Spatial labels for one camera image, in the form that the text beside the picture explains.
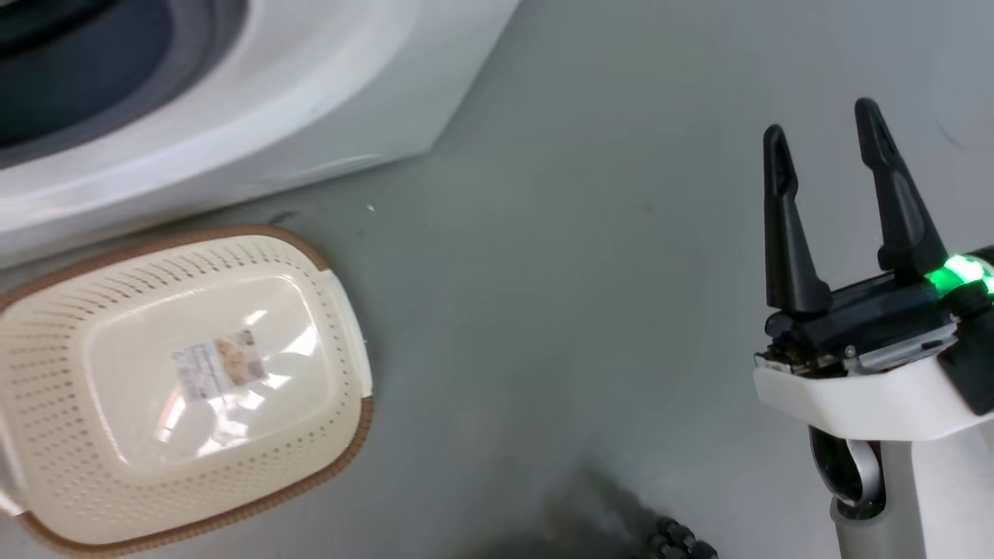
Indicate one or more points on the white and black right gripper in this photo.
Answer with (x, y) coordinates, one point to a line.
(877, 373)

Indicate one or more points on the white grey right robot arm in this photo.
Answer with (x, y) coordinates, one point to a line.
(916, 497)

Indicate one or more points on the white washing machine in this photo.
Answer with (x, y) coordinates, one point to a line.
(256, 101)

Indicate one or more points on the cream perforated laundry basket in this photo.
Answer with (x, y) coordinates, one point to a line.
(93, 435)

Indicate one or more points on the paper label sticker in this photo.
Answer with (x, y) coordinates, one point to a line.
(219, 363)

